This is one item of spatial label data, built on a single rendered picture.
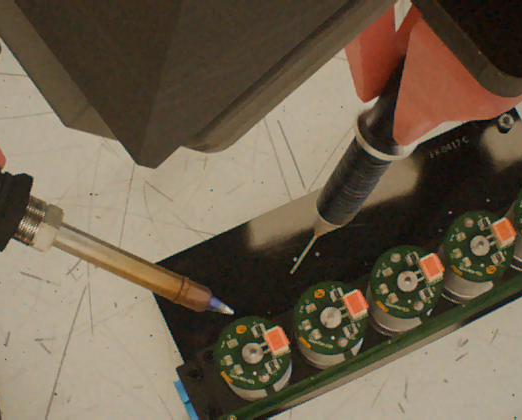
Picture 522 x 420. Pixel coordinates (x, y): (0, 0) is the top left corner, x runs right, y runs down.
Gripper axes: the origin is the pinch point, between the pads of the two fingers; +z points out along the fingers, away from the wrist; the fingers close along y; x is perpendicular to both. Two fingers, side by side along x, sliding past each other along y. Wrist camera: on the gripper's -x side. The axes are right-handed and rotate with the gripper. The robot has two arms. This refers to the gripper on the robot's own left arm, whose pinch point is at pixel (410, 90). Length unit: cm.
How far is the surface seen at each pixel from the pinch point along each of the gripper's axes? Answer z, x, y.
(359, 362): 14.2, 1.4, 3.0
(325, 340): 14.4, 1.0, 1.7
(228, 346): 15.2, -1.5, -0.1
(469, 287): 14.0, 6.3, 3.3
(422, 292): 13.2, 4.2, 2.5
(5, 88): 21.3, -0.4, -15.3
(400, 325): 15.3, 3.9, 2.7
